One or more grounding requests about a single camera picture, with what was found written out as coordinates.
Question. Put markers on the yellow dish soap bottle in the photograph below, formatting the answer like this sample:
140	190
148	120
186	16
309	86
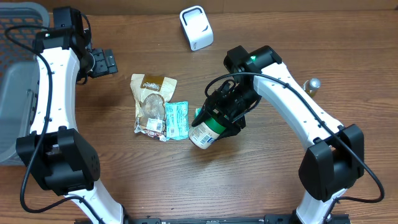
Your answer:
311	86

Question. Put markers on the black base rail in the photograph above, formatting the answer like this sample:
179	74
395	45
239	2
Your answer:
217	220

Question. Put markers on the brown snack bag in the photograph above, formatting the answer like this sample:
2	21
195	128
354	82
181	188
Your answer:
151	93

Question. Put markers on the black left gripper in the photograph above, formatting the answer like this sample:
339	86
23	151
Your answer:
102	67

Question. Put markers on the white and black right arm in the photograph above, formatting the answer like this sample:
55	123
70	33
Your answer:
333	152

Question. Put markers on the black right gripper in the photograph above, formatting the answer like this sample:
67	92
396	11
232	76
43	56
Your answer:
217	104

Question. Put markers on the white barcode scanner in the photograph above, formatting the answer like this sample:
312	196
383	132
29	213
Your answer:
196	27

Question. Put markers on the small teal carton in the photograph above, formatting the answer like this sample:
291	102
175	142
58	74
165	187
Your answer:
197	111

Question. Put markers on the green lid jar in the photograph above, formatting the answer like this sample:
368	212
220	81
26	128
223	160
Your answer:
206	133

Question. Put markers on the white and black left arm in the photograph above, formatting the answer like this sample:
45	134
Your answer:
55	154

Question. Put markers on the teal wipes packet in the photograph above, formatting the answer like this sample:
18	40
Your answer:
177	120

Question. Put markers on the grey plastic mesh basket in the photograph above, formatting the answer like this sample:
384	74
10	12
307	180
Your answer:
19	78

